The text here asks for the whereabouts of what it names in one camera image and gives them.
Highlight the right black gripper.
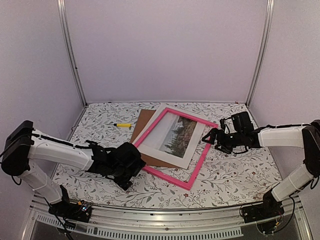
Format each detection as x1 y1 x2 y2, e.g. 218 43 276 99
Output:
202 127 245 154

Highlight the brown frame backing board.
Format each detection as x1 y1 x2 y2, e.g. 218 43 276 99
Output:
130 109 177 168

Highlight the yellow handled screwdriver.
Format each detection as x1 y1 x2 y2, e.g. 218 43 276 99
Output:
107 123 132 128

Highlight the pink picture frame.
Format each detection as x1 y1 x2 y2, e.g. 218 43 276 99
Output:
144 113 218 190

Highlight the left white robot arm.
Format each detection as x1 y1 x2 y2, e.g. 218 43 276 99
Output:
0 120 146 217

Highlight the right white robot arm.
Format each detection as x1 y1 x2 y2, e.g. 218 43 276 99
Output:
201 111 320 218

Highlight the floral patterned table mat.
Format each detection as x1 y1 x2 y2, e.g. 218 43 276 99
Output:
52 102 281 209

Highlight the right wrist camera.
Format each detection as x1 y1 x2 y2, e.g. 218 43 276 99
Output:
219 117 236 134

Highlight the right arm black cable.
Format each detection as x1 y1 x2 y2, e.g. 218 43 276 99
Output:
222 117 320 155

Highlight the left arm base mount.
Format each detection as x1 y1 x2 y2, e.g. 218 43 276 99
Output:
48 200 92 223

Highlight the aluminium front rail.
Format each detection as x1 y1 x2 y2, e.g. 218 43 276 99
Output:
22 195 313 240

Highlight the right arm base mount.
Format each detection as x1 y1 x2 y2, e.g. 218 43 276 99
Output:
239 203 285 235

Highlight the right aluminium corner post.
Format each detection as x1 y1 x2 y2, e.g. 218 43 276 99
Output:
245 0 275 109

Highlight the aluminium corner post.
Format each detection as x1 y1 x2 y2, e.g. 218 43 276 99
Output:
245 0 275 109
57 0 88 108

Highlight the left aluminium corner post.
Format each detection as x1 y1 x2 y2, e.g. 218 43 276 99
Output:
57 0 88 108

